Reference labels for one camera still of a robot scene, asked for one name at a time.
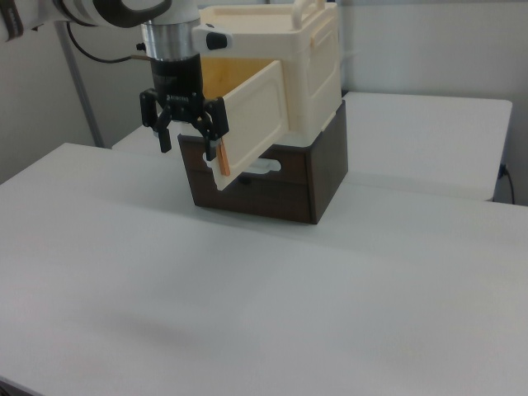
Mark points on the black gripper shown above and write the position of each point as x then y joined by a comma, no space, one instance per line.
177,82

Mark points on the cream cabinet door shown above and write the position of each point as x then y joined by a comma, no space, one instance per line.
255,119

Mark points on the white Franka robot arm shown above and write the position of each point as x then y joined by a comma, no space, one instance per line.
103,10

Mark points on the cream plastic cabinet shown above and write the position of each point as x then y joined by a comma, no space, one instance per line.
317,66

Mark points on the dark brown drawer unit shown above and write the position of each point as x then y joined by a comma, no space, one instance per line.
317,165

